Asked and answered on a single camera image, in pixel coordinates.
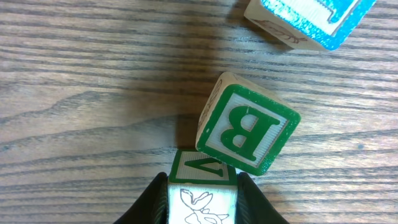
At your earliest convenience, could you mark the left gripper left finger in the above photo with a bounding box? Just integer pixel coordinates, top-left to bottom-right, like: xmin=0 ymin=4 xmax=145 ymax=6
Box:
xmin=114 ymin=172 xmax=169 ymax=224

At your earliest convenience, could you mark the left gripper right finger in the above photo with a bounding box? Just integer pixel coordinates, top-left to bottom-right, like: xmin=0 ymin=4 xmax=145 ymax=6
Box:
xmin=235 ymin=172 xmax=289 ymax=224

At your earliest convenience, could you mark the white red letter block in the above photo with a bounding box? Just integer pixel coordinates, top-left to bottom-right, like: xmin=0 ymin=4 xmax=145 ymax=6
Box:
xmin=167 ymin=149 xmax=238 ymax=224

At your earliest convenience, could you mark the green letter B block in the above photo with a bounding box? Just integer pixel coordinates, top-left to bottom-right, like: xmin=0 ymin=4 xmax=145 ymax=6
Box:
xmin=195 ymin=72 xmax=301 ymax=176

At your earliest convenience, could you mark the blue letter block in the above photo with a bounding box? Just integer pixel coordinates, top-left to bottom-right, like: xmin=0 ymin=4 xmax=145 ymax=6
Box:
xmin=244 ymin=0 xmax=376 ymax=51

